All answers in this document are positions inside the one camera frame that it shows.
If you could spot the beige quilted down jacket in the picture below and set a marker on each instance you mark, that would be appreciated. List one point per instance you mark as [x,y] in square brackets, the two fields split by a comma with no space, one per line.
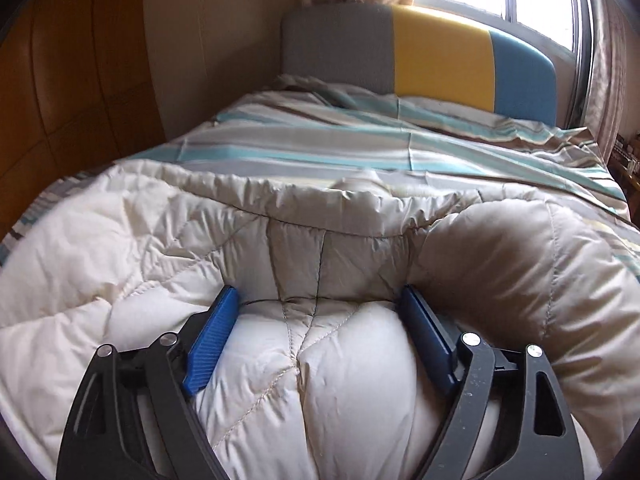
[325,270]

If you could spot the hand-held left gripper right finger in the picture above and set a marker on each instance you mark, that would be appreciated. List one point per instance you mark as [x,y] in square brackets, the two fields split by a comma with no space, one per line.
[430,335]

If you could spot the grey yellow blue headboard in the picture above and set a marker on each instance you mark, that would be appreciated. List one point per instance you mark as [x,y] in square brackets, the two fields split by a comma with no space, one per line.
[430,50]

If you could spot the wooden wardrobe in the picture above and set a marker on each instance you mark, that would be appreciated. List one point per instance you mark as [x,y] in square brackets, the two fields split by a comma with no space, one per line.
[75,85]

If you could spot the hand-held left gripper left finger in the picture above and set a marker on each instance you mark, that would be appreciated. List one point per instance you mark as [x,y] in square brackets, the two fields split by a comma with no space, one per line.
[210,342]

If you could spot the cluttered wooden side table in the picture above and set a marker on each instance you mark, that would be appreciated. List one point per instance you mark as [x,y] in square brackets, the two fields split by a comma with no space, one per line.
[629,152]

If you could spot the striped bed sheet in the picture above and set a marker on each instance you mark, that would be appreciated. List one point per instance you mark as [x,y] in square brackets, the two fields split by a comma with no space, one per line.
[350,145]

